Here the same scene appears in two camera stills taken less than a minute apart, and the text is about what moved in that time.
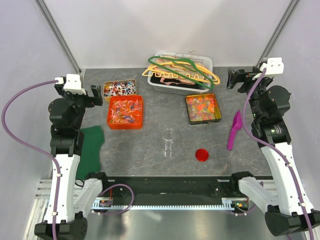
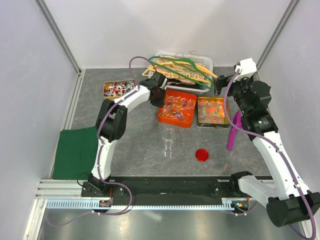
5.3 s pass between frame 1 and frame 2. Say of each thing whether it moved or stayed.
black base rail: stayed
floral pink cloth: stayed
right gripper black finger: moved
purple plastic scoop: stayed
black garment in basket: stayed
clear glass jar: stayed
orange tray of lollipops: moved
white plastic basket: stayed
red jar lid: stayed
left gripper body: moved
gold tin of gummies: moved
